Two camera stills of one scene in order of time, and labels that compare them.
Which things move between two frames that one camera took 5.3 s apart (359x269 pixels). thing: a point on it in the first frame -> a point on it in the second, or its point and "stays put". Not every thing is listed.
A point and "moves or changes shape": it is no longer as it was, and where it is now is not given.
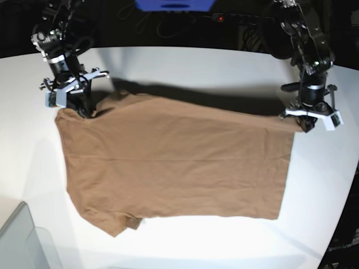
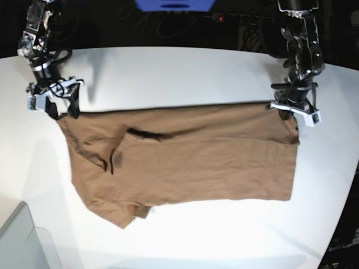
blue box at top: (174, 5) stays put
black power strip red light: (242, 19) stays put
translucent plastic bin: (22, 246) stays put
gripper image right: (316, 100) -> (299, 97)
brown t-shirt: (139, 158) moves or changes shape
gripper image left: (69, 87) -> (41, 101)
